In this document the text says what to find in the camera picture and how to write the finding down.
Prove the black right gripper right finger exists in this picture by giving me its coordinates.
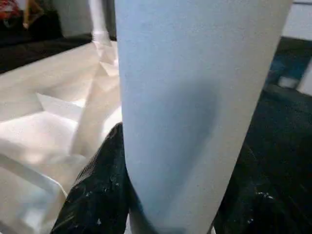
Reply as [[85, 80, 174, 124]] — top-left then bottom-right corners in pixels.
[[214, 144, 305, 234]]

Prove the white plastic table leg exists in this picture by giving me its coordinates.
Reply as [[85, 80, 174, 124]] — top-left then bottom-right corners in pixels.
[[113, 0, 296, 234], [88, 0, 114, 50]]

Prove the white plastic table top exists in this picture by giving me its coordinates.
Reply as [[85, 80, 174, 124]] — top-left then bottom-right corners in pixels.
[[0, 41, 122, 234]]

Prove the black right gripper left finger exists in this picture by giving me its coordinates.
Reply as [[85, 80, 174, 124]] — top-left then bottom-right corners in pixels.
[[51, 123, 132, 234]]

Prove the black work mat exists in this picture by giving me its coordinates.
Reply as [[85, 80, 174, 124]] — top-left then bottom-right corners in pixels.
[[0, 33, 312, 234]]

